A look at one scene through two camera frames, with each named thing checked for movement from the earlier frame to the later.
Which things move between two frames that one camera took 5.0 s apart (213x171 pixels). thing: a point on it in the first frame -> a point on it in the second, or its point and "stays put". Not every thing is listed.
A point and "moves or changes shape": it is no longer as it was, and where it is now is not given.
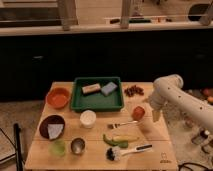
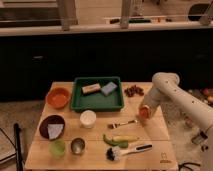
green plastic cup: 57,148 stays put
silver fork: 114,125 stays put
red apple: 138,113 moves or changes shape
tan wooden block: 91,88 stays put
